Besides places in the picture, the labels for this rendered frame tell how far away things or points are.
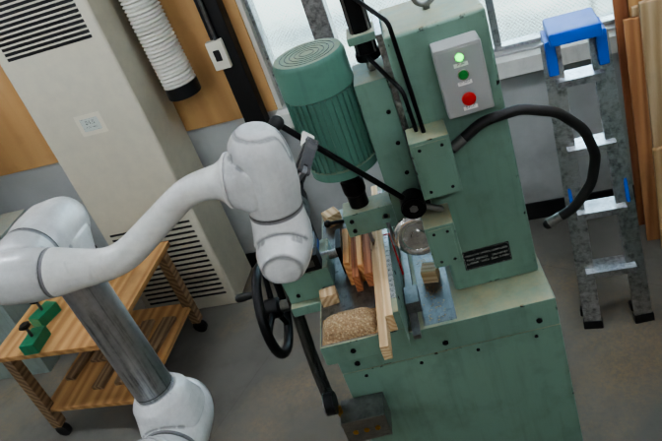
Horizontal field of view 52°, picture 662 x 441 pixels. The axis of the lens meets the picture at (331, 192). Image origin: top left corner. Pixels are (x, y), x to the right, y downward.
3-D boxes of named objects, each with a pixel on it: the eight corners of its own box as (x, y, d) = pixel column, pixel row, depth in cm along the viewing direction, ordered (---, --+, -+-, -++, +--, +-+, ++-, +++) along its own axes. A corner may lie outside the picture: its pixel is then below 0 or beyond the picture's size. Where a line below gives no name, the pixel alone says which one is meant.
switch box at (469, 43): (445, 109, 151) (429, 43, 143) (489, 96, 149) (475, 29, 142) (449, 120, 146) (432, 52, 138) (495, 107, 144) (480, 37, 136)
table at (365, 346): (299, 236, 217) (293, 220, 214) (390, 212, 212) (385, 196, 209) (290, 375, 165) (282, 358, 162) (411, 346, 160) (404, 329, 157)
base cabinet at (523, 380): (396, 416, 251) (338, 272, 216) (552, 382, 242) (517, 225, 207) (408, 530, 212) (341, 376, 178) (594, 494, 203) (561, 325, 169)
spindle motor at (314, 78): (313, 158, 180) (273, 51, 164) (376, 140, 177) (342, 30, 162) (312, 192, 164) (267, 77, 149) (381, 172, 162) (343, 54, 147)
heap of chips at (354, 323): (322, 320, 169) (317, 309, 167) (376, 307, 167) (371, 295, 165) (322, 346, 161) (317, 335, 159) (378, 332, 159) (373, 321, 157)
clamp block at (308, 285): (293, 272, 196) (283, 248, 191) (337, 261, 194) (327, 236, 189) (291, 305, 183) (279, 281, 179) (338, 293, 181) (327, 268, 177)
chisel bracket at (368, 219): (351, 227, 185) (341, 203, 180) (400, 215, 182) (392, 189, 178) (352, 243, 178) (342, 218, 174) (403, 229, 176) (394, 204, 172)
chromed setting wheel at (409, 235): (399, 256, 172) (386, 217, 166) (447, 243, 170) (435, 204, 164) (401, 263, 169) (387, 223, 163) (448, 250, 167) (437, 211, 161)
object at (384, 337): (370, 216, 202) (366, 206, 200) (376, 215, 202) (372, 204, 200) (384, 360, 151) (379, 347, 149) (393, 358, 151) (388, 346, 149)
